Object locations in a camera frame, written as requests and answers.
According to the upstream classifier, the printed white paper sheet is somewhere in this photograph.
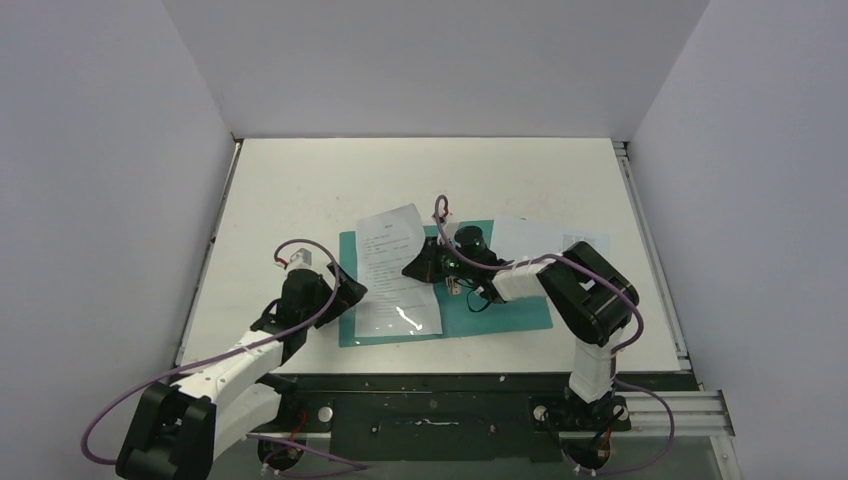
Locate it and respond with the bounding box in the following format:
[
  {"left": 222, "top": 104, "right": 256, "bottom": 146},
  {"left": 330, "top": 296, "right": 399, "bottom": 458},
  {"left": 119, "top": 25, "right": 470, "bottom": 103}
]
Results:
[{"left": 354, "top": 204, "right": 442, "bottom": 338}]

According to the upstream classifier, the teal folder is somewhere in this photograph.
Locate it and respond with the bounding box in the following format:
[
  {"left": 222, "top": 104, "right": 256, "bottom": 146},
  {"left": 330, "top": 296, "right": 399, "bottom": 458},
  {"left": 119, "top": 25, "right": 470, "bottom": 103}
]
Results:
[{"left": 337, "top": 219, "right": 555, "bottom": 349}]

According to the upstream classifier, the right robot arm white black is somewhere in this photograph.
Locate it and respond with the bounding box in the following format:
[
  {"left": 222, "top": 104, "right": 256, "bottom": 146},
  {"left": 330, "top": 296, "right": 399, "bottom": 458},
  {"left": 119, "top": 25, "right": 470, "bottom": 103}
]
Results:
[{"left": 402, "top": 226, "right": 644, "bottom": 433}]

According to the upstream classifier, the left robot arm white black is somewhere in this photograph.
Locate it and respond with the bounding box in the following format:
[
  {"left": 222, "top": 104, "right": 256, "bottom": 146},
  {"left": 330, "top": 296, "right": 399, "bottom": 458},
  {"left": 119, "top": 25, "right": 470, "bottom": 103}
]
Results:
[{"left": 115, "top": 263, "right": 368, "bottom": 479}]

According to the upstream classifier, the metal folder clip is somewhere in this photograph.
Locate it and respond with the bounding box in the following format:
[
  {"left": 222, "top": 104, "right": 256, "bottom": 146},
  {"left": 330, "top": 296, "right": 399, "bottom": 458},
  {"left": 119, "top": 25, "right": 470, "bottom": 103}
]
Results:
[{"left": 446, "top": 276, "right": 463, "bottom": 295}]

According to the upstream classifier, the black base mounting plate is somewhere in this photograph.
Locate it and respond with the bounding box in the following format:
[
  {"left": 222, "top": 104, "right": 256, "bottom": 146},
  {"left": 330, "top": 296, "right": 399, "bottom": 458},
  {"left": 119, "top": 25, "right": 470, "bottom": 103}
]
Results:
[{"left": 253, "top": 373, "right": 696, "bottom": 463}]

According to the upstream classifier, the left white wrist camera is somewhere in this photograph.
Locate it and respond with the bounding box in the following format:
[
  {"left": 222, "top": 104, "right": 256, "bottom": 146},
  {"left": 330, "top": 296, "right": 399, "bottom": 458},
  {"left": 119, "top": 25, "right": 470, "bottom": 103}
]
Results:
[{"left": 284, "top": 248, "right": 313, "bottom": 271}]

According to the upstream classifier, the aluminium rail frame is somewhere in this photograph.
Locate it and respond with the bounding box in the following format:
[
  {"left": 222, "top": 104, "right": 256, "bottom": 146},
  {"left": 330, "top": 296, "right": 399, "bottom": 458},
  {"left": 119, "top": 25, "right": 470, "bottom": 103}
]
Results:
[{"left": 177, "top": 138, "right": 731, "bottom": 437}]

